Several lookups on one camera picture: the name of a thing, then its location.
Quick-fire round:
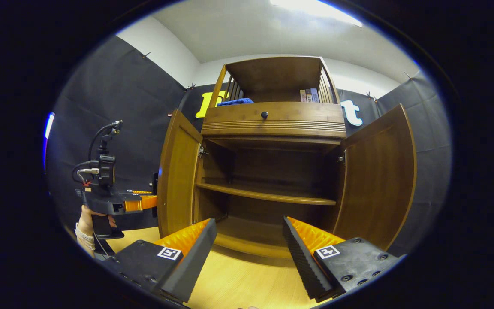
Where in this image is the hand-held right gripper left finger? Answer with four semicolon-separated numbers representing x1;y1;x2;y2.
101;218;218;304

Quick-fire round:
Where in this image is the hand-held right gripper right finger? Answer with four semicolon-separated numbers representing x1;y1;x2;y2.
282;216;407;303

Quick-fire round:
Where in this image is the wooden cabinet door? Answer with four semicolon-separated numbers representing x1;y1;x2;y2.
332;103;417;252
152;109;204;239

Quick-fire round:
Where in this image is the wooden double-door shoe cabinet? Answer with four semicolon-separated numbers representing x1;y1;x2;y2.
152;56;417;258

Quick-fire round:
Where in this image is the wooden inner cabinet shelf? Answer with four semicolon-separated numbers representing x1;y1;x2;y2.
196;182;337;206

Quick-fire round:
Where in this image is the black backdrop cloth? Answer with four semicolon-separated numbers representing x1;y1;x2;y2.
43;35;452;258

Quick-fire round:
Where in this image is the blue cloth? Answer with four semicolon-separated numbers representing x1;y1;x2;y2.
217;98;255;107

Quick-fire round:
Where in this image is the wooden drawer with black knob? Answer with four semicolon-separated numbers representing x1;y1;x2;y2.
201;102;347;139

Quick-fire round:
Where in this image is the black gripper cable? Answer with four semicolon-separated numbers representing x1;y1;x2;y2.
72;121;122;183

